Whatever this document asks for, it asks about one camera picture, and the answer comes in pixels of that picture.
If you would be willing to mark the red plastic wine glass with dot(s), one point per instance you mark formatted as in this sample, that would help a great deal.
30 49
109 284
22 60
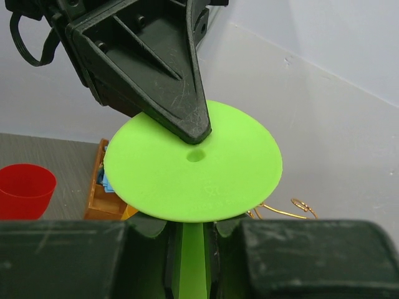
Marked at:
26 191

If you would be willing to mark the green plastic wine glass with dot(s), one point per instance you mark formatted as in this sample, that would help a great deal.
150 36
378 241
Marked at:
191 187

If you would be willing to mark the gold wire glass rack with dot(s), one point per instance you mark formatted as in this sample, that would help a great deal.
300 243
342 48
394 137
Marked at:
305 208

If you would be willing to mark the yellow plastic wine glass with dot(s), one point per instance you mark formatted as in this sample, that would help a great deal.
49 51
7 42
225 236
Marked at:
128 212

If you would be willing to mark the wooden compartment tray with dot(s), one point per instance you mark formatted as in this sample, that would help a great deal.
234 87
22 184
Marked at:
101 205

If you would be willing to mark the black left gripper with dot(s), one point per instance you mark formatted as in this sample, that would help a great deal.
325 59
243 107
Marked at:
140 56

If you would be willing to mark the blue patterned cloth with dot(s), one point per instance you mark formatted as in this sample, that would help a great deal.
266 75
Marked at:
103 181

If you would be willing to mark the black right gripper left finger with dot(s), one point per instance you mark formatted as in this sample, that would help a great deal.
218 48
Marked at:
89 259

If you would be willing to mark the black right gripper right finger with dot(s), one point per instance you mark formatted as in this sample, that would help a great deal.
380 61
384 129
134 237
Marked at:
302 259

